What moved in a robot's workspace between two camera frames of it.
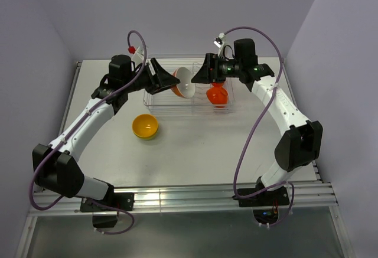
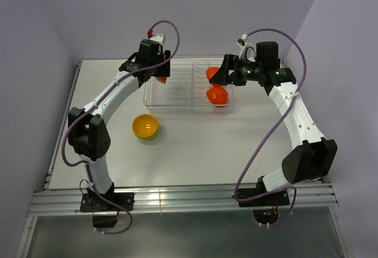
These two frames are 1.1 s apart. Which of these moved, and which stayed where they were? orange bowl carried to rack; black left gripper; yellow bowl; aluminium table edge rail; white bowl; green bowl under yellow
Moved: black left gripper; white bowl
Stayed: orange bowl carried to rack; yellow bowl; aluminium table edge rail; green bowl under yellow
